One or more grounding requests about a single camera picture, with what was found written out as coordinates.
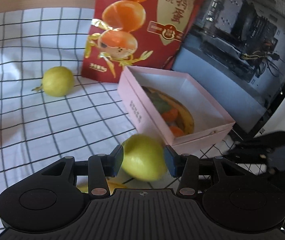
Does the ripe banana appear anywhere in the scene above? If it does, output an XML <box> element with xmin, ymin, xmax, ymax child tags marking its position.
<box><xmin>76</xmin><ymin>180</ymin><xmax>127</xmax><ymax>196</ymax></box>

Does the long spotted banana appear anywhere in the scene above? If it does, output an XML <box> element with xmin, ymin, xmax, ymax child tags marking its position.
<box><xmin>142</xmin><ymin>86</ymin><xmax>195</xmax><ymax>135</ymax></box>

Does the large orange with leaf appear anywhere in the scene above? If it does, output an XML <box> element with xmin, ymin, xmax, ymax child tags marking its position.
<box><xmin>150</xmin><ymin>93</ymin><xmax>178</xmax><ymax>122</ymax></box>

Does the yellow-green pear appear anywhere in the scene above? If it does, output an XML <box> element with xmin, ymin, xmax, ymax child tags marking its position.
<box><xmin>32</xmin><ymin>66</ymin><xmax>75</xmax><ymax>97</ymax></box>

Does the pink open gift box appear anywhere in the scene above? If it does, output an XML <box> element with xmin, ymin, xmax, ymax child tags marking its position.
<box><xmin>117</xmin><ymin>66</ymin><xmax>235</xmax><ymax>154</ymax></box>

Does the white grid tablecloth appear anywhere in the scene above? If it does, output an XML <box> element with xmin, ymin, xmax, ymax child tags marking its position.
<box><xmin>0</xmin><ymin>7</ymin><xmax>236</xmax><ymax>240</ymax></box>

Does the glass-panel computer case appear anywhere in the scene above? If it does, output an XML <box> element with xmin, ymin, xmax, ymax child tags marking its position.
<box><xmin>173</xmin><ymin>0</ymin><xmax>285</xmax><ymax>138</ymax></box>

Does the red printed gift bag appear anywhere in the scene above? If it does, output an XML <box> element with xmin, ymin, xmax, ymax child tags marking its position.
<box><xmin>81</xmin><ymin>0</ymin><xmax>205</xmax><ymax>83</ymax></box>

